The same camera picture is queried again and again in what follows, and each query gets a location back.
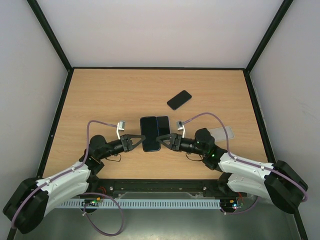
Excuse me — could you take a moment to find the clear phone case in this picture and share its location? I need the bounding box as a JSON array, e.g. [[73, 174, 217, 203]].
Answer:
[[208, 126, 235, 142]]

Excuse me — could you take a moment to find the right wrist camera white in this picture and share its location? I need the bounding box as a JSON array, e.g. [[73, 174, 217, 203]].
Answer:
[[176, 121, 186, 138]]

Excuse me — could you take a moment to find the black aluminium frame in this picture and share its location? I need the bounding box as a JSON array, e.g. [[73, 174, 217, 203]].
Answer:
[[5, 0, 309, 240]]

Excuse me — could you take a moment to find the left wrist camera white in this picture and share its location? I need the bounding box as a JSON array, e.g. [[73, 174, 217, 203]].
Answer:
[[116, 120, 126, 140]]

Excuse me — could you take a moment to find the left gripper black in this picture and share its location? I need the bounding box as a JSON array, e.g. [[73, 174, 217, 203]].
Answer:
[[98, 134, 146, 160]]

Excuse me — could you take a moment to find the light blue slotted cable duct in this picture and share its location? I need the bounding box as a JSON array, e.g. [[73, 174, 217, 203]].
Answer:
[[57, 198, 221, 210]]

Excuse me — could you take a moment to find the purple cable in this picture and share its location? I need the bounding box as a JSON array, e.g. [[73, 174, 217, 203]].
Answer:
[[182, 112, 309, 216], [10, 120, 125, 236]]

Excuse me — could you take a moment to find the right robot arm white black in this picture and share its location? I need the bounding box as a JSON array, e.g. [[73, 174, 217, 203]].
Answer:
[[156, 128, 308, 214]]

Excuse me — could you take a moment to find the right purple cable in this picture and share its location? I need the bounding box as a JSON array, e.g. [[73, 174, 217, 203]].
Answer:
[[182, 112, 309, 216]]

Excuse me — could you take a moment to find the silver white phone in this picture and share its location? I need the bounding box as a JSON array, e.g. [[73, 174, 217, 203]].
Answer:
[[156, 116, 171, 137]]

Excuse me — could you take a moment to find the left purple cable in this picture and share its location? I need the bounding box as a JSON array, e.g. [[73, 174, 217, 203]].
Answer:
[[10, 120, 125, 236]]

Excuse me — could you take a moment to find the blue phone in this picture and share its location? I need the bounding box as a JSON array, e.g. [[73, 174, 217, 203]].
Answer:
[[140, 116, 161, 152]]

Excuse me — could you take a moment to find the black phone case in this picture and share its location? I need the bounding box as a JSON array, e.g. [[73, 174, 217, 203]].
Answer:
[[139, 116, 162, 153]]

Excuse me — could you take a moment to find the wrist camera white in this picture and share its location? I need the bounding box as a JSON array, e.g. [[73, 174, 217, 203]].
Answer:
[[176, 121, 186, 138], [116, 120, 126, 140]]

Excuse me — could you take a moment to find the lilac phone case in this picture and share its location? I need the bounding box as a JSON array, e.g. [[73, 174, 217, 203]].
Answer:
[[156, 115, 172, 137]]

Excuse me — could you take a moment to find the dark blue phone screen up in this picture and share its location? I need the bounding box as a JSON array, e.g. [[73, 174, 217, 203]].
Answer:
[[166, 90, 192, 111]]

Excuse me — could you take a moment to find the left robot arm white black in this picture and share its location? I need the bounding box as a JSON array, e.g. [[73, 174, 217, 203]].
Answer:
[[2, 134, 145, 234]]

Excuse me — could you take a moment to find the black front mounting rail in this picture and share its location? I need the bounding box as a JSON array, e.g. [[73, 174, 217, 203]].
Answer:
[[23, 177, 292, 201]]

